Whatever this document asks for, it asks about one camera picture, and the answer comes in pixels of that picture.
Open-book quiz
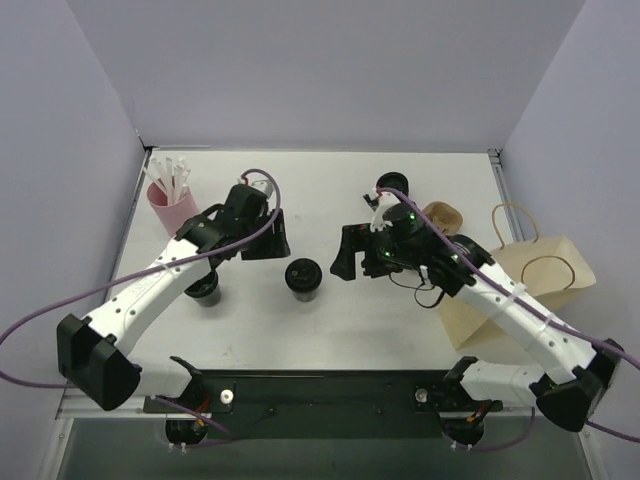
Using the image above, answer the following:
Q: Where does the brown pulp cup carrier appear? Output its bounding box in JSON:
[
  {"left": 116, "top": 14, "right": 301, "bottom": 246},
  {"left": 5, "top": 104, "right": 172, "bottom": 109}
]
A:
[{"left": 422, "top": 201, "right": 464, "bottom": 235}]

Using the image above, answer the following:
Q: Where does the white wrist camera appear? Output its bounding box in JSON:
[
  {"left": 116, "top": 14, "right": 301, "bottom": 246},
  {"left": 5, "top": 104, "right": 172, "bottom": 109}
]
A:
[
  {"left": 238, "top": 177, "right": 275, "bottom": 198},
  {"left": 363, "top": 188, "right": 400, "bottom": 233}
]

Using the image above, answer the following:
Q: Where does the purple cable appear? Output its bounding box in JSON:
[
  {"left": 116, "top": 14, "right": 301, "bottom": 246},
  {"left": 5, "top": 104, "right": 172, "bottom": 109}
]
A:
[
  {"left": 0, "top": 168, "right": 281, "bottom": 446},
  {"left": 374, "top": 187, "right": 640, "bottom": 444}
]

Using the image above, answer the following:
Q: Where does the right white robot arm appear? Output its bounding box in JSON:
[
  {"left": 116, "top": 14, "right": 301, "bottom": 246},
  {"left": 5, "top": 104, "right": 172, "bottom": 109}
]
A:
[{"left": 330, "top": 200, "right": 622, "bottom": 432}]

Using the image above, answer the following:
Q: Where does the pink straw holder cup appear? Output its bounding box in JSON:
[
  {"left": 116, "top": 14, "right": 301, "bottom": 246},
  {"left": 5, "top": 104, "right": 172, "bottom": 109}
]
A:
[{"left": 146, "top": 183, "right": 200, "bottom": 237}]

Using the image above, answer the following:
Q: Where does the stack of black lids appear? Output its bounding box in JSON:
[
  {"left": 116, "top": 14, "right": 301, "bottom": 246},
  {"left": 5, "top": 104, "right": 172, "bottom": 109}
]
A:
[{"left": 376, "top": 171, "right": 409, "bottom": 196}]

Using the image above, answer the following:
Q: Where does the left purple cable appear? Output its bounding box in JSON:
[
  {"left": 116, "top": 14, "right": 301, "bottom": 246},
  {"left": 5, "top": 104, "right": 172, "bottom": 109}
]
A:
[{"left": 0, "top": 168, "right": 281, "bottom": 446}]

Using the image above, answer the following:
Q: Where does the grey paper coffee cup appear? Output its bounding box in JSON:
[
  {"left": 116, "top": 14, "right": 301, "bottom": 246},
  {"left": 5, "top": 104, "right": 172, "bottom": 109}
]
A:
[{"left": 285, "top": 269, "right": 322, "bottom": 302}]

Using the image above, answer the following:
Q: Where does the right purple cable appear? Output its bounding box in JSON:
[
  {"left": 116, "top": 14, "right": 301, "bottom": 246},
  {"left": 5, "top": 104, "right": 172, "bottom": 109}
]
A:
[{"left": 374, "top": 187, "right": 640, "bottom": 444}]

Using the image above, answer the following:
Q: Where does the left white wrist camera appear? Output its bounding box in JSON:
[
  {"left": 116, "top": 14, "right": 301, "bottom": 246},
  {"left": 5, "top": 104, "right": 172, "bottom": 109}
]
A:
[{"left": 238, "top": 177, "right": 275, "bottom": 198}]

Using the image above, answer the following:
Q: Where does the brown paper takeout bag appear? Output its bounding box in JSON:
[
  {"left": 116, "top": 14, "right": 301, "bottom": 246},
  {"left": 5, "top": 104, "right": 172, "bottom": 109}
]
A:
[{"left": 438, "top": 202, "right": 596, "bottom": 350}]

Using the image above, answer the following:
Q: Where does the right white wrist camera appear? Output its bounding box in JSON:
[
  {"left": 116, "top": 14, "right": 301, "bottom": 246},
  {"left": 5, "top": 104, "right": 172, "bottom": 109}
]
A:
[{"left": 363, "top": 188, "right": 400, "bottom": 233}]

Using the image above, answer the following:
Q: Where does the black mounting base plate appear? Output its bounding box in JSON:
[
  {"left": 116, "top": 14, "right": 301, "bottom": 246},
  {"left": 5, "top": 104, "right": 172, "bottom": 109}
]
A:
[{"left": 142, "top": 368, "right": 506, "bottom": 441}]

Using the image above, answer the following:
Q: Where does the white wrapped straws bundle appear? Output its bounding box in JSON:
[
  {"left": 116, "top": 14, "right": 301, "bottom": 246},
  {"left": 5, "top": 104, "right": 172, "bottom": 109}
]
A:
[{"left": 142, "top": 156, "right": 191, "bottom": 206}]

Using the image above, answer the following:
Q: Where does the black coffee cup lid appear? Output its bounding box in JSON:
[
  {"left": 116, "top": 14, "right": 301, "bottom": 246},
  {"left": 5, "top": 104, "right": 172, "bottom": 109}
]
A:
[{"left": 284, "top": 258, "right": 323, "bottom": 293}]

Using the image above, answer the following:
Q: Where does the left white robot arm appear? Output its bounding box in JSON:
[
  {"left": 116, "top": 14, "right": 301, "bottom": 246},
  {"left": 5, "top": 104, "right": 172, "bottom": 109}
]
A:
[{"left": 56, "top": 179, "right": 290, "bottom": 411}]

